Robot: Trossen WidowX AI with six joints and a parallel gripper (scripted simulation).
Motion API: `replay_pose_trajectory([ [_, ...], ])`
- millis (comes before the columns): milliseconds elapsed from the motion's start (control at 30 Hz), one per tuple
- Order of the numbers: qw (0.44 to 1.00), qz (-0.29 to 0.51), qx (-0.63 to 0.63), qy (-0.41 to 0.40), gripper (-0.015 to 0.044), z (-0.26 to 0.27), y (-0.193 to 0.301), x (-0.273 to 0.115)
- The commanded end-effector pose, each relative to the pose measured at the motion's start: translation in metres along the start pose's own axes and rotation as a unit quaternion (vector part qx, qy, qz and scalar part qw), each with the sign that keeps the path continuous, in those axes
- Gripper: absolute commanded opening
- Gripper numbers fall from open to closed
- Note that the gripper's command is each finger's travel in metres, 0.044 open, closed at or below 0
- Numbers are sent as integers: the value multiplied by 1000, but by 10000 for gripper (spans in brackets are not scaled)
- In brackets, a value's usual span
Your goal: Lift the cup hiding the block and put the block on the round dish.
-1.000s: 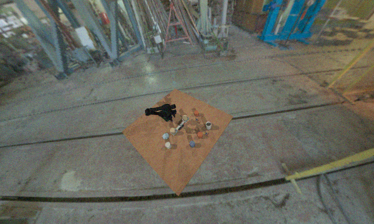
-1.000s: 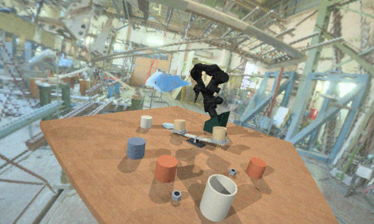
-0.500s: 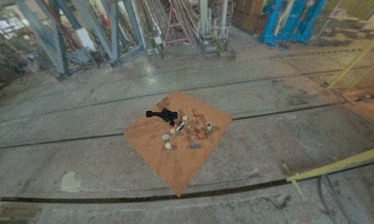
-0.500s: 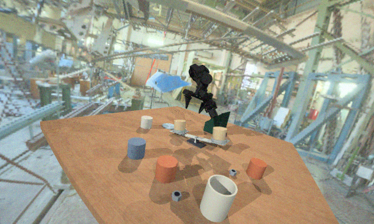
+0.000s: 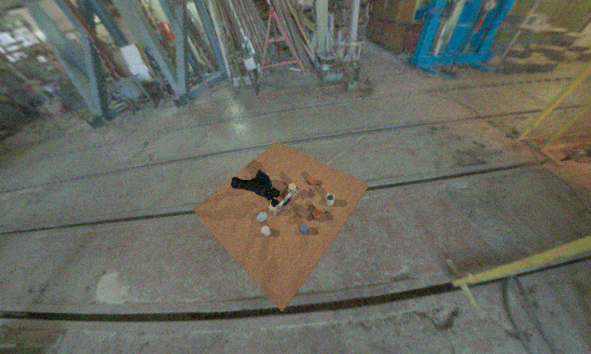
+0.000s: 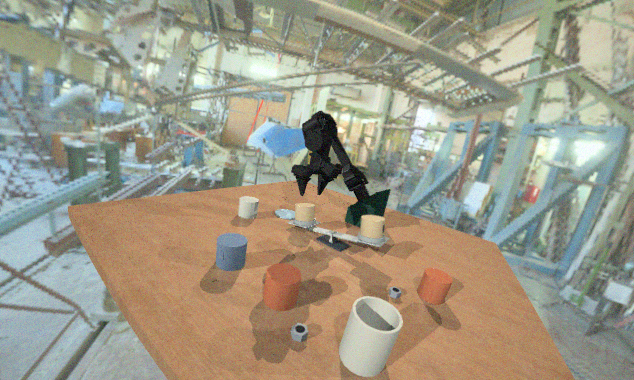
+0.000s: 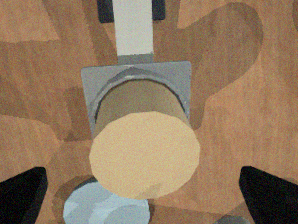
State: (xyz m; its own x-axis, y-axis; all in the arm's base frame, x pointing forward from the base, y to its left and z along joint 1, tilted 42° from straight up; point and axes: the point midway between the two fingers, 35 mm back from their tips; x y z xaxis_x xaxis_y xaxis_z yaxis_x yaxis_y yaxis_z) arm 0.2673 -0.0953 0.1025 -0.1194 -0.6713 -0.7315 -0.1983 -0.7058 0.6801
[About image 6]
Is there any orange cylinder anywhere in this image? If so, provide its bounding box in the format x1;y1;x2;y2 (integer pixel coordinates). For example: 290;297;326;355
417;267;453;305
263;263;302;311

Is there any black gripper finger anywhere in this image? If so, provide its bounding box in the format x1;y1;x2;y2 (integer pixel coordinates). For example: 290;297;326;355
293;174;311;196
317;175;334;195

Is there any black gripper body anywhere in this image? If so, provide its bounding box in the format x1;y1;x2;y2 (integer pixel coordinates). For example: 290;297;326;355
291;151;335;178

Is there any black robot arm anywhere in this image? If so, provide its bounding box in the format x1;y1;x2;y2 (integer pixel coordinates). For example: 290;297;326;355
302;111;370;202

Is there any blue cylinder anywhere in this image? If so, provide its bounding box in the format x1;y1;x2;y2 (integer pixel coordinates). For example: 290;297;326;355
216;233;248;271

